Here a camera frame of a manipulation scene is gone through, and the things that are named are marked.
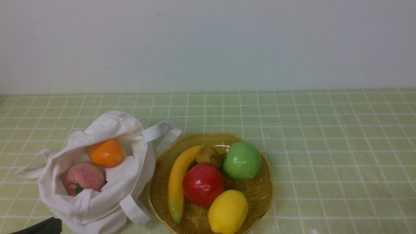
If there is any orange fruit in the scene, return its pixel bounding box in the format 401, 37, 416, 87
87, 138, 125, 168

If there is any red apple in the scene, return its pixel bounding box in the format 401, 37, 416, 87
183, 163, 225, 207

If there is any yellow lemon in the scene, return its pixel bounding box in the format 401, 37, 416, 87
208, 189, 249, 234

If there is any brown kiwi fruit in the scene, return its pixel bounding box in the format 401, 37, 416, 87
196, 146, 224, 170

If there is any green apple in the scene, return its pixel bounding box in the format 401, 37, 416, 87
223, 142, 262, 181

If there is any green checkered tablecloth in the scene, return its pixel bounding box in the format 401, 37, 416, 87
0, 89, 416, 234

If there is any yellow banana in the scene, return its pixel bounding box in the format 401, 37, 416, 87
168, 145, 203, 224

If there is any pink peach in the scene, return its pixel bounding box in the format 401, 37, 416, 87
62, 163, 106, 196

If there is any golden wire fruit basket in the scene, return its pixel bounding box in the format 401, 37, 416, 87
148, 132, 274, 234

